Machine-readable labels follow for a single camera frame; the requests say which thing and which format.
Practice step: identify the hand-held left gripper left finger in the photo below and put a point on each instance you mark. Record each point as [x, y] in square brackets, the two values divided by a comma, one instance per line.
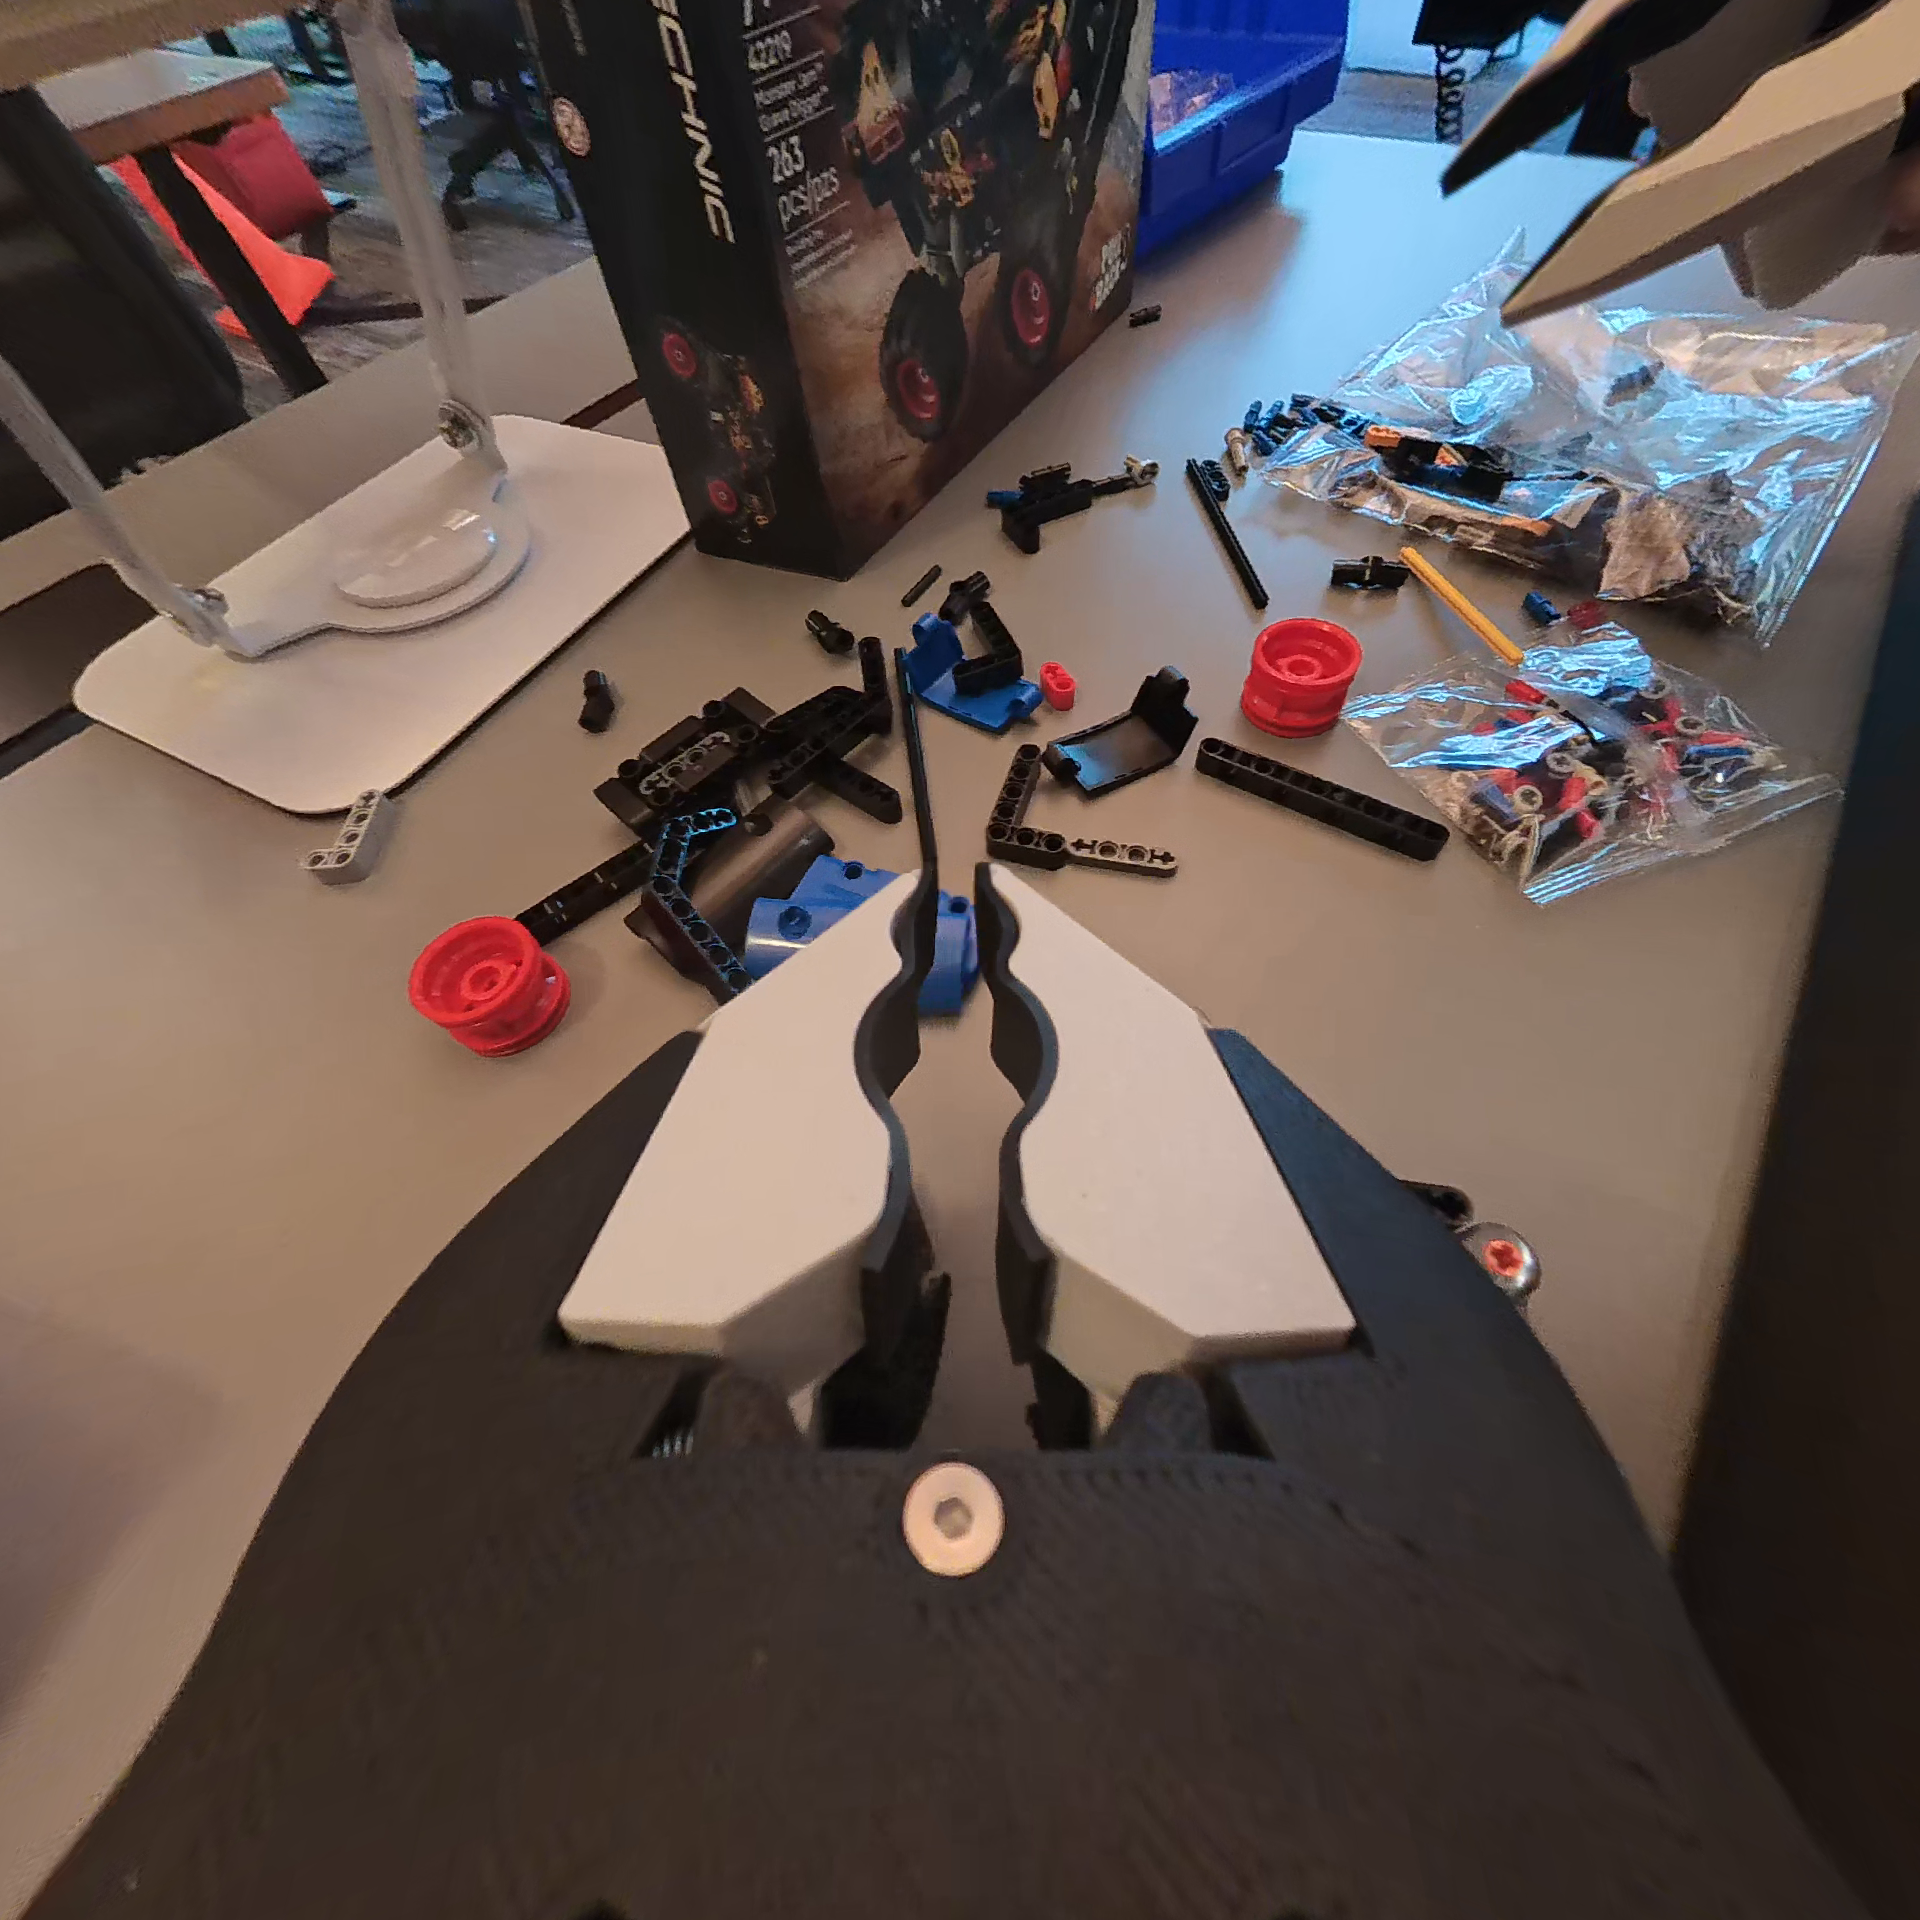
[735, 1200]

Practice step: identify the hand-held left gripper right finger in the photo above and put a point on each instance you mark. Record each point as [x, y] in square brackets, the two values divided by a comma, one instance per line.
[1171, 1200]

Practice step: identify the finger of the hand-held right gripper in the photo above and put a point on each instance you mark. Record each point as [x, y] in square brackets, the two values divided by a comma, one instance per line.
[1770, 134]
[1591, 75]

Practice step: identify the clear plastic bag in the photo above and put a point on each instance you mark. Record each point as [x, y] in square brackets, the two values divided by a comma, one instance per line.
[1620, 435]

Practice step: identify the grey toy motor block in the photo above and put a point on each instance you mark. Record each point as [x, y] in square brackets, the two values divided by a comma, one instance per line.
[1515, 1273]

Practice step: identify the straight black beam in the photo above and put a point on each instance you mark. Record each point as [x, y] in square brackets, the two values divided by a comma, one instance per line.
[1320, 799]

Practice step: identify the grey desk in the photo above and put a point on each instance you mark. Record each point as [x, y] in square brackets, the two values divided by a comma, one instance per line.
[375, 1171]

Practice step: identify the blue curved toy panel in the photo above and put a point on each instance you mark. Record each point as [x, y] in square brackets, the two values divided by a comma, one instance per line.
[811, 914]
[952, 961]

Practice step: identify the black curved toy shell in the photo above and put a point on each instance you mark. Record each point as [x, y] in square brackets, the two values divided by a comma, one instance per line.
[759, 879]

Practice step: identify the red wheel hub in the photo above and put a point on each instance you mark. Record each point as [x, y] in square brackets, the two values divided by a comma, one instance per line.
[488, 982]
[1303, 675]

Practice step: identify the small thin grey beam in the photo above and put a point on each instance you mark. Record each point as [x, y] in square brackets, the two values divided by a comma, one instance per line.
[1123, 855]

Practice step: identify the blue plastic bin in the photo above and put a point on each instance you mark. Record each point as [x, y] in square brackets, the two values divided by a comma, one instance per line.
[1230, 120]

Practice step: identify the black L-shaped beam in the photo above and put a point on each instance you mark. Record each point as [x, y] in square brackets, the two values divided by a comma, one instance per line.
[1021, 811]

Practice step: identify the cluster of blue pins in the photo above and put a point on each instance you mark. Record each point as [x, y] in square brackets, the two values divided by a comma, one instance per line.
[1305, 429]

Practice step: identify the black rectangular panel piece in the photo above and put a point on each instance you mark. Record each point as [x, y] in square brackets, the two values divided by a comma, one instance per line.
[1118, 743]

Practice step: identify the yellow axle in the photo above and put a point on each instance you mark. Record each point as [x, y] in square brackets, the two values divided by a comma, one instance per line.
[1462, 605]

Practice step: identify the small black connector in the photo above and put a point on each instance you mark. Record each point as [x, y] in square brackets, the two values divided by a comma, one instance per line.
[596, 699]
[1369, 570]

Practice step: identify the light grey angled beam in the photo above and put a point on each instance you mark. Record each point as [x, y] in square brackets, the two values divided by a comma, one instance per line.
[352, 836]

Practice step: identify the small red bush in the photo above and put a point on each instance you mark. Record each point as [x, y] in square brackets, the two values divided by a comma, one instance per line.
[1058, 682]

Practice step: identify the clear bag of small parts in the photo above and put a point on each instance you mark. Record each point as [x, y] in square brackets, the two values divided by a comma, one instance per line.
[1591, 765]

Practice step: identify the black axle connector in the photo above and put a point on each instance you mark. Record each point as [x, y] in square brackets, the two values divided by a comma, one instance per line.
[831, 633]

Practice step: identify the short thin black axle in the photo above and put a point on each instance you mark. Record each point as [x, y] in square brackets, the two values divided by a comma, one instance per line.
[922, 582]

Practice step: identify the dark perforated panel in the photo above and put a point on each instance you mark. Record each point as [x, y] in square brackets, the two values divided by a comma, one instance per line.
[1830, 1200]

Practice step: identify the black connector with blue pin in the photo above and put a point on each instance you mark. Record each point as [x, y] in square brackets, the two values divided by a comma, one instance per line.
[1043, 503]

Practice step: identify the printed toy set box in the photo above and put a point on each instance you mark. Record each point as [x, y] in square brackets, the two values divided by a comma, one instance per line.
[780, 301]

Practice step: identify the black beam frame assembly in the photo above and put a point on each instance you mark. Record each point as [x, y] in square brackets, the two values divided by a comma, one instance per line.
[750, 750]

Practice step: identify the blue flat bracket piece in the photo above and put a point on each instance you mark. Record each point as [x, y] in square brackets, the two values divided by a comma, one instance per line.
[960, 699]

